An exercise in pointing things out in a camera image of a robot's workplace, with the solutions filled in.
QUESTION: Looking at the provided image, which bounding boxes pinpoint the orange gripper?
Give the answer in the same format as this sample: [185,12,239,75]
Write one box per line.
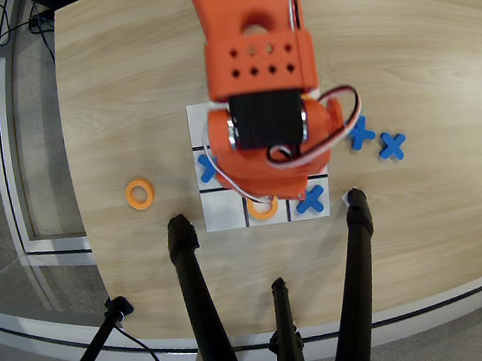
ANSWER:
[202,84,353,211]

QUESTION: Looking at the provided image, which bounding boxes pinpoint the blue foam cross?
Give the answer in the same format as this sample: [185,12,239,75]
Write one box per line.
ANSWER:
[376,130,409,163]
[345,114,378,152]
[196,153,221,184]
[293,184,328,216]

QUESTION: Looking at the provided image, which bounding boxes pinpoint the white tic-tac-toe board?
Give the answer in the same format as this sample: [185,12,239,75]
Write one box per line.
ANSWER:
[185,88,336,234]

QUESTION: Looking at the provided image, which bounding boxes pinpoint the thin black tripod leg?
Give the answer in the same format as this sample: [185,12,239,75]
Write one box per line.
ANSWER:
[260,274,309,361]

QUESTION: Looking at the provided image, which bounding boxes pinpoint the black stand pole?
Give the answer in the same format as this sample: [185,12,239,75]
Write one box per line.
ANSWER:
[40,294,140,361]

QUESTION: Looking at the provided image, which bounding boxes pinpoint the white framed glass panel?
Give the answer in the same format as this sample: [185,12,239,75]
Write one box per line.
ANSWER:
[0,38,94,264]

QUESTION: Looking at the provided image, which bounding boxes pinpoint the orange foam ring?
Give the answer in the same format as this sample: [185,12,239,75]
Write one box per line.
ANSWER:
[246,193,281,224]
[123,177,157,212]

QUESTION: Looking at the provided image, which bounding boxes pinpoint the white red black servo cable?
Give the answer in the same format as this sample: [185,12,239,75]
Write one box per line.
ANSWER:
[259,82,370,172]

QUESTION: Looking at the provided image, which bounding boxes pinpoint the black floor cables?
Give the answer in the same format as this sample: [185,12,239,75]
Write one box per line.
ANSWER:
[0,0,59,69]

